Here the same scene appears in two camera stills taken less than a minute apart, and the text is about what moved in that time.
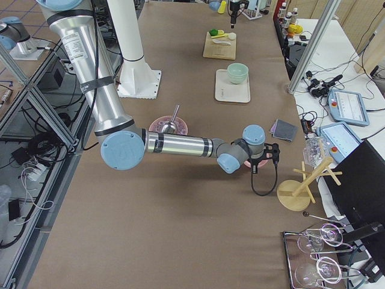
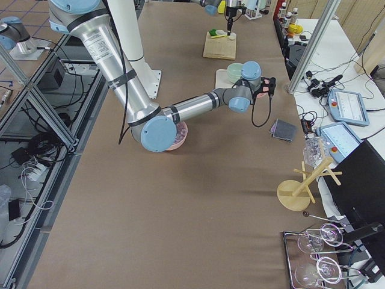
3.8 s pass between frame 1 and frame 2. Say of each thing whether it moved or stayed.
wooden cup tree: stayed
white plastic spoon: moved
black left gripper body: moved
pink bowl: moved
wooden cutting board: stayed
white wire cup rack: stayed
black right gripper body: moved
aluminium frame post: stayed
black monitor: stayed
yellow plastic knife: stayed
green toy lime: stayed
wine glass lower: stayed
